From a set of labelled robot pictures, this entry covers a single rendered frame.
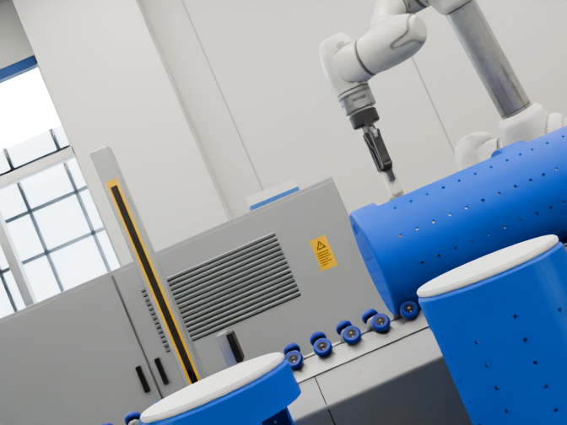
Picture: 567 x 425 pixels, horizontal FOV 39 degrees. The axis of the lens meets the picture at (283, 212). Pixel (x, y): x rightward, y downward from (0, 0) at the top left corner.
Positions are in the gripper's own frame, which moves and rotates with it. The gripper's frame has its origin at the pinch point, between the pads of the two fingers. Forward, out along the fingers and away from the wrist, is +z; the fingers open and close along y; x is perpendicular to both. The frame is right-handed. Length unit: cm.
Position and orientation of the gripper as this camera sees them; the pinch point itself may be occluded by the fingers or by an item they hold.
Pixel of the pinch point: (391, 182)
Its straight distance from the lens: 209.2
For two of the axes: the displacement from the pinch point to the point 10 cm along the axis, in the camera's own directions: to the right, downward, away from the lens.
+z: 3.8, 9.2, -0.6
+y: 0.1, -0.7, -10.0
